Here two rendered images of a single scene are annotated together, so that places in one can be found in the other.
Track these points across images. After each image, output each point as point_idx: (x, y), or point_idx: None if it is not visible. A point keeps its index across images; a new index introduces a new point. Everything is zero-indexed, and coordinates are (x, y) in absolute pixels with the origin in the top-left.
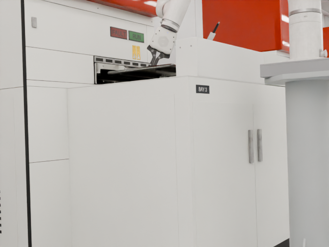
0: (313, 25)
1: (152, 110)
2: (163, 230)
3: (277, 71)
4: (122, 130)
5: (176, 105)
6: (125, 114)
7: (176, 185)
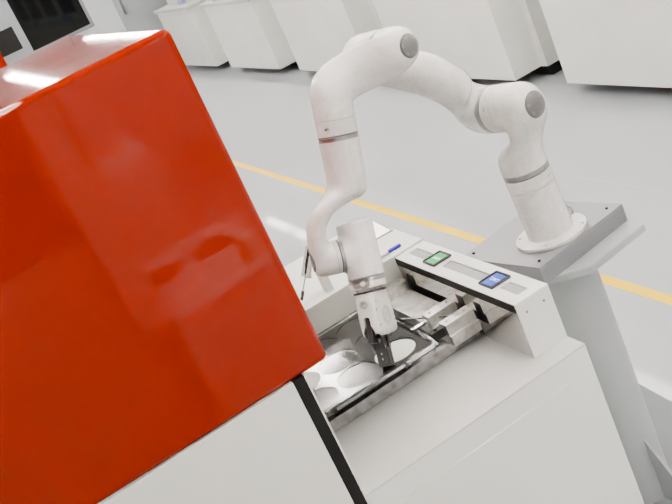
0: (556, 182)
1: (545, 425)
2: None
3: (562, 264)
4: (503, 489)
5: (580, 394)
6: (500, 464)
7: (615, 495)
